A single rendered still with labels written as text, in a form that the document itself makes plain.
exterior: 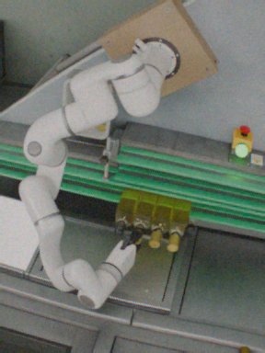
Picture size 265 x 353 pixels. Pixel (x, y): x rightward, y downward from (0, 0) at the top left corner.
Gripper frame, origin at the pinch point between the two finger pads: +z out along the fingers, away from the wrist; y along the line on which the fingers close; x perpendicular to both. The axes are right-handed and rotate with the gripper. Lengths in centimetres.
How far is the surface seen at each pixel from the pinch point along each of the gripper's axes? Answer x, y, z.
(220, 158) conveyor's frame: -12.1, 14.9, 35.3
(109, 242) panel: 11.7, -13.6, 7.1
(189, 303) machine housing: -22.9, -16.5, -1.8
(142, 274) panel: -4.4, -13.4, -0.4
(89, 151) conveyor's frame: 31.7, 4.8, 25.4
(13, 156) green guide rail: 55, 3, 9
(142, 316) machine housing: -12.5, -13.5, -16.2
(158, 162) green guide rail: 5.3, 12.8, 23.5
